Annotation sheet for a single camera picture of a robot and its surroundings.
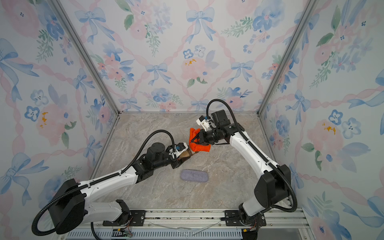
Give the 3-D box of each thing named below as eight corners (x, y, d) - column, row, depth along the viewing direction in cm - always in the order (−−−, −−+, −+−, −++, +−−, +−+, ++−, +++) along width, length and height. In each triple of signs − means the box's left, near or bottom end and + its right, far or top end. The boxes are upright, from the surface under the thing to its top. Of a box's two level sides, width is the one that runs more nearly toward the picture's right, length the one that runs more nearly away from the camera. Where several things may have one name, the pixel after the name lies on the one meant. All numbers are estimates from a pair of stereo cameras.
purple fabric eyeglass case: (179, 180, 89) (179, 177, 86) (181, 170, 92) (181, 168, 89) (207, 184, 87) (207, 181, 84) (208, 174, 91) (208, 171, 88)
